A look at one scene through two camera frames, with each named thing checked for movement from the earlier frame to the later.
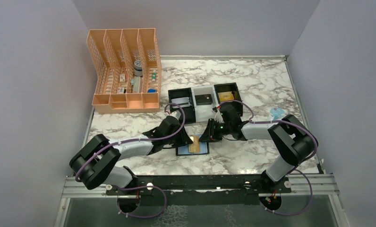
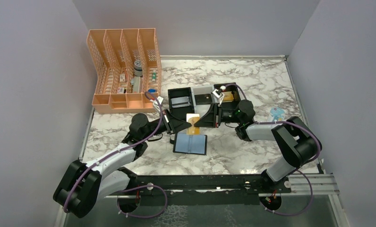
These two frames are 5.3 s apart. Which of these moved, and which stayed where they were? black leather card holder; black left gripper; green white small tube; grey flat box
Moved: black left gripper
Stayed: green white small tube; grey flat box; black leather card holder
